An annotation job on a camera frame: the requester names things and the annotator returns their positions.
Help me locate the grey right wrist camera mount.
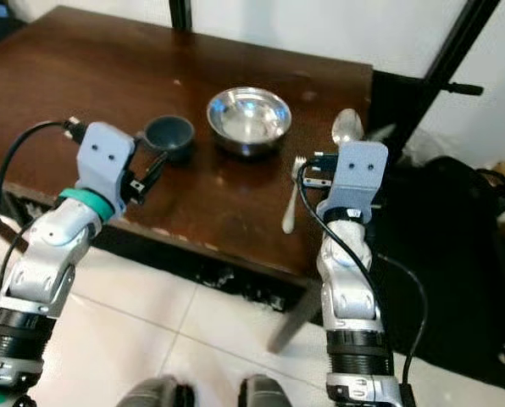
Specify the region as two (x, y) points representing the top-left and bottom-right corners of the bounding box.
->
(316, 141), (389, 223)

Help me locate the dark blue cup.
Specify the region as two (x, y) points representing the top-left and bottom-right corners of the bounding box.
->
(136, 115), (196, 164)

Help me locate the grey robot left leg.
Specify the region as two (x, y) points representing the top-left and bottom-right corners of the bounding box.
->
(117, 376), (186, 407)

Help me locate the upright black stand pole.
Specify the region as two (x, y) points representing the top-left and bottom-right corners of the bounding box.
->
(168, 0), (194, 33)

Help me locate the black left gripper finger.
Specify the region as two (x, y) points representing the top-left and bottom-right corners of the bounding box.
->
(144, 150), (169, 192)

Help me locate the silver spoon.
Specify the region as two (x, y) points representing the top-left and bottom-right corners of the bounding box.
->
(331, 108), (365, 153)

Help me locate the grey robot right leg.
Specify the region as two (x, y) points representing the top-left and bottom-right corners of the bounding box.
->
(240, 375), (304, 407)

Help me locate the silver fork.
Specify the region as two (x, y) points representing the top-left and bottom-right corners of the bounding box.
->
(281, 156), (308, 235)

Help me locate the slanted black stand pole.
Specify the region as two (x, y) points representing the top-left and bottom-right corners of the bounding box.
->
(397, 0), (503, 141)

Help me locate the grey robot leg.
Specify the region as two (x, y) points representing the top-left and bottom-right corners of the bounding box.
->
(240, 375), (304, 407)
(117, 376), (186, 407)

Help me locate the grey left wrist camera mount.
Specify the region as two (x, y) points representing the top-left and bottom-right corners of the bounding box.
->
(76, 121), (136, 209)

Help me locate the brown wooden table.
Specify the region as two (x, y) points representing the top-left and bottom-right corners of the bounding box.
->
(0, 4), (376, 355)

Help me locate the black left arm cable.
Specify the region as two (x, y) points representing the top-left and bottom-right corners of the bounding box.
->
(0, 117), (88, 298)

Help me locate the shiny steel bowl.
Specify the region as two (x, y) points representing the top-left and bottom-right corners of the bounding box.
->
(206, 86), (293, 159)

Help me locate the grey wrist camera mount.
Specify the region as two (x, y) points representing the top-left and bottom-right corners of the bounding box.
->
(316, 141), (389, 223)
(76, 121), (136, 209)

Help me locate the black bag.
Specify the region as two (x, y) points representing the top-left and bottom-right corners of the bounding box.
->
(413, 155), (505, 255)

